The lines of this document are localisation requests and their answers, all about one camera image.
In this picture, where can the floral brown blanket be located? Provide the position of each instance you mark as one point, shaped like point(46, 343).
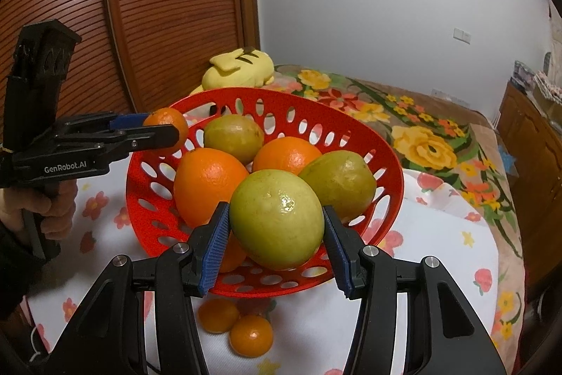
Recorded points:
point(430, 146)

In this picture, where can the person's left hand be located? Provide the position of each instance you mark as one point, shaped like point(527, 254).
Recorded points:
point(63, 199)

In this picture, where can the small orange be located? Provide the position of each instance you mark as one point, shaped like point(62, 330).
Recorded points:
point(285, 157)

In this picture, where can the white flowered bed sheet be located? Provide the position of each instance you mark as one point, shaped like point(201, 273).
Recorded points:
point(430, 234)

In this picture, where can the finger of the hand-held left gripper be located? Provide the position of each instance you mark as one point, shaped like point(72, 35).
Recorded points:
point(149, 137)
point(127, 121)

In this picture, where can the small tangerine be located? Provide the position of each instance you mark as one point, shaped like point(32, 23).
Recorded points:
point(218, 315)
point(251, 335)
point(232, 258)
point(169, 120)

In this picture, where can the large orange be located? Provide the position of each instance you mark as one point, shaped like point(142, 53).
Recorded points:
point(206, 186)

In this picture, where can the patterned cardboard box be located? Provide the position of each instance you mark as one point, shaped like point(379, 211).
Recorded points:
point(549, 87)

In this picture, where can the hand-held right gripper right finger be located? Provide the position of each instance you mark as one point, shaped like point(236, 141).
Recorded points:
point(338, 256)

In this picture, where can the yellow plush toy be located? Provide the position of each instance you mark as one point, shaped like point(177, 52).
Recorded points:
point(239, 69)

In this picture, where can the yellow-green guava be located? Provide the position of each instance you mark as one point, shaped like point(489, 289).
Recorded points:
point(232, 137)
point(342, 181)
point(276, 221)

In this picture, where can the wooden louvred wardrobe door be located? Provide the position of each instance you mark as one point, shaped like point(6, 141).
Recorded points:
point(175, 6)

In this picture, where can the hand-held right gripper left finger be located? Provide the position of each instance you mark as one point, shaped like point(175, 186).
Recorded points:
point(215, 252)

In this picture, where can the white light switch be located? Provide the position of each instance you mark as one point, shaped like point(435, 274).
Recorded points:
point(462, 34)

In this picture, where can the blue cloth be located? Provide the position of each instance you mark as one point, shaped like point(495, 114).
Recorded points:
point(508, 160)

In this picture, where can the wooden sideboard cabinet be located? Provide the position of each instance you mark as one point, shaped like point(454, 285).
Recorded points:
point(535, 146)

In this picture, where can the stack of flat boxes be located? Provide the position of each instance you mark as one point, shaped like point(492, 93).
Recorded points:
point(524, 76)

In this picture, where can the red perforated plastic basket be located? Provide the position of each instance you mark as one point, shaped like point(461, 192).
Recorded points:
point(134, 192)

